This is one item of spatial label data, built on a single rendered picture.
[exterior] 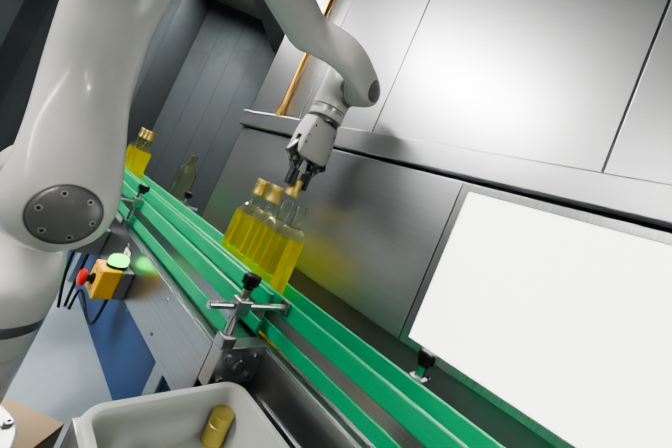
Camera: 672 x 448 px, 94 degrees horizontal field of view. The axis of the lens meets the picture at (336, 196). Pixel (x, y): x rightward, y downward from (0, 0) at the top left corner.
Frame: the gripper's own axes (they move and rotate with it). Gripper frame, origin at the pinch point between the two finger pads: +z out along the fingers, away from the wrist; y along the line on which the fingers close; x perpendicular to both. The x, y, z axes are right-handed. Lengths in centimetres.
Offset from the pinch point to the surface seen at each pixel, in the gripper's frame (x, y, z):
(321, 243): 4.8, -12.0, 12.4
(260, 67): -242, -102, -101
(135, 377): -6, 14, 53
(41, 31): -342, 42, -39
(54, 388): -17, 23, 62
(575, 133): 47, -15, -27
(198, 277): -0.3, 13.4, 27.2
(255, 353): 18.0, 8.0, 32.5
